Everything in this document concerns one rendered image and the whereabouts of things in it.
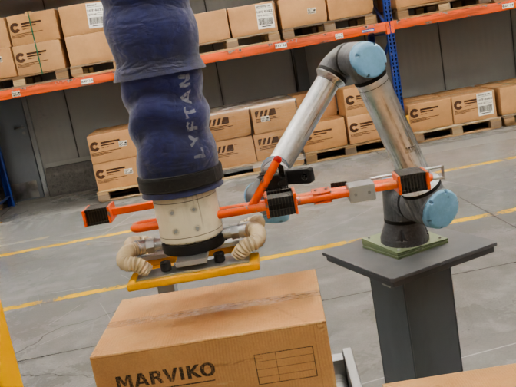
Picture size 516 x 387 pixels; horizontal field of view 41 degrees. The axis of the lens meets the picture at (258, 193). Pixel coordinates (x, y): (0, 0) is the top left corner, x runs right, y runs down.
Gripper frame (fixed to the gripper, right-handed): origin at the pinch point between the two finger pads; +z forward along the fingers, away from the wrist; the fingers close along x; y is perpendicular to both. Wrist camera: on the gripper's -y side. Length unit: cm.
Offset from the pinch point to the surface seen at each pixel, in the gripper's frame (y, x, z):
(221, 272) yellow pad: 19.7, -12.0, 28.2
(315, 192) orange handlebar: -7.4, 1.0, 15.1
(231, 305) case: 20.4, -26.8, 13.8
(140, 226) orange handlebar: 39.7, 0.6, 16.6
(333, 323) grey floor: -15, -123, -182
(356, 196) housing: -17.9, -1.7, 16.5
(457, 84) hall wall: -286, -74, -856
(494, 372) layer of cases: -53, -68, 0
